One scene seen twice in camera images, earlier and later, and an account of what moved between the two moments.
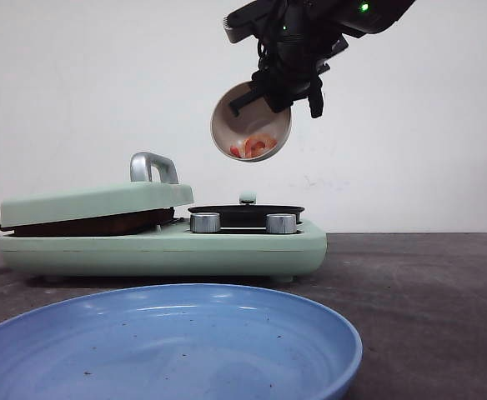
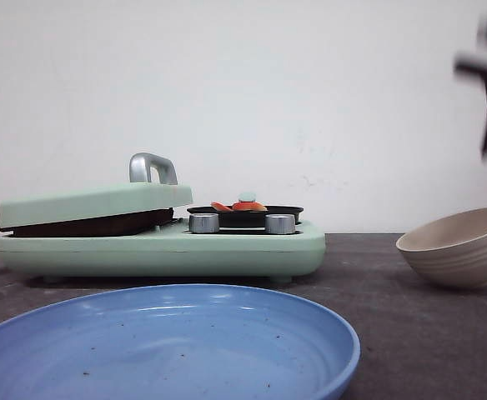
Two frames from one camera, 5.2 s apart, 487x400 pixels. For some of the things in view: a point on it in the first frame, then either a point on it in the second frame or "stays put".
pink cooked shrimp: [253, 146] to [241, 206]
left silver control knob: [205, 222] stays put
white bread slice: [123, 222] stays put
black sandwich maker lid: [153, 185] stays put
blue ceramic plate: [171, 342] stays put
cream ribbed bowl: [256, 133] to [465, 247]
